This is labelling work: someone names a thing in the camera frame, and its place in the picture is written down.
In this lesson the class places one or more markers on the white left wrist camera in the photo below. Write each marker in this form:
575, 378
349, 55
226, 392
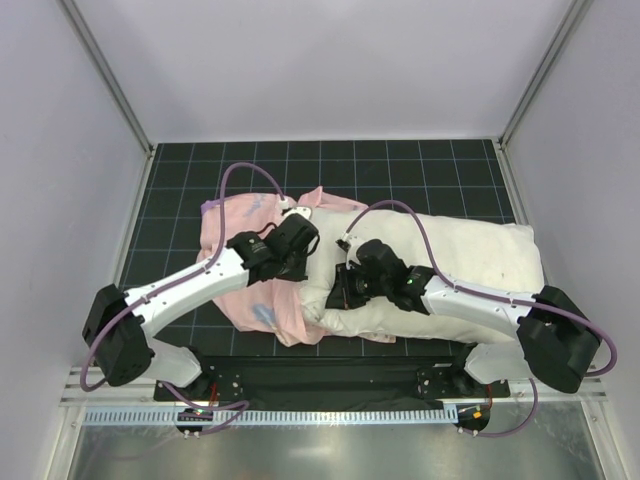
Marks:
288, 209

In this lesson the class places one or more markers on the right aluminium frame post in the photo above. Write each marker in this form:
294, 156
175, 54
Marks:
567, 27

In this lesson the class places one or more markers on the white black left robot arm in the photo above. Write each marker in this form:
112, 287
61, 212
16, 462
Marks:
122, 326

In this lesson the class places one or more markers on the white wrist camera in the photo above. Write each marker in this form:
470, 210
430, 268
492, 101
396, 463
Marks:
349, 242
288, 209

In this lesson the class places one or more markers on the left aluminium frame post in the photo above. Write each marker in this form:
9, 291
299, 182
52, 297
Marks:
88, 41

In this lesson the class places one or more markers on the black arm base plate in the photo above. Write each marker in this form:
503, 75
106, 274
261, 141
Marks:
338, 384

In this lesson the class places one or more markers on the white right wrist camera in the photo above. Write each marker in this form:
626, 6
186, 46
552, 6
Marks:
349, 242

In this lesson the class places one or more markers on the aluminium frame post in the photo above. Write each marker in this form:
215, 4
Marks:
567, 27
88, 41

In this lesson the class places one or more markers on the slotted grey cable duct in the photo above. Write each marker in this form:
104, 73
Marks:
181, 417

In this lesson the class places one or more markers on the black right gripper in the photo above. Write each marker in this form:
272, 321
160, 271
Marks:
342, 286

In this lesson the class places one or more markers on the black gridded work mat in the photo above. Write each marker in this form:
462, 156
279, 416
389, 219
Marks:
456, 178

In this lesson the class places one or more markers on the left aluminium rail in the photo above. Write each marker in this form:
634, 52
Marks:
73, 394

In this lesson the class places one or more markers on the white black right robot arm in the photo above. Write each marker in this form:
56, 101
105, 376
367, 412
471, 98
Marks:
550, 339

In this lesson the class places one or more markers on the pink purple printed pillowcase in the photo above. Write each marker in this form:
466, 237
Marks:
273, 306

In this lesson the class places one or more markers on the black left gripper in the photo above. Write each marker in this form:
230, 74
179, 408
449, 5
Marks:
292, 270

